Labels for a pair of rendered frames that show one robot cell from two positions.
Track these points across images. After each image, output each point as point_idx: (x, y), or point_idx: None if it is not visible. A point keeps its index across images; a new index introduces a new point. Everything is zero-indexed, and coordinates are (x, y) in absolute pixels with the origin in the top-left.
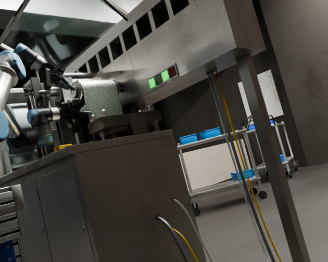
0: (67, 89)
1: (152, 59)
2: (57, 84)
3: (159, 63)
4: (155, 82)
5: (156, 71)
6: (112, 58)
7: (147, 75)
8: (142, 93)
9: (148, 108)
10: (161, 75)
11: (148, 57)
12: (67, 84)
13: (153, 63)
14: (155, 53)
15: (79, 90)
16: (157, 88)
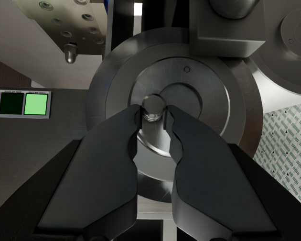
0: (170, 115)
1: (11, 155)
2: (267, 208)
3: None
4: (22, 100)
5: (11, 123)
6: (166, 227)
7: (46, 128)
8: (81, 96)
9: (69, 53)
10: None
11: (24, 165)
12: (83, 137)
13: (13, 143)
14: None
15: (108, 90)
16: (28, 88)
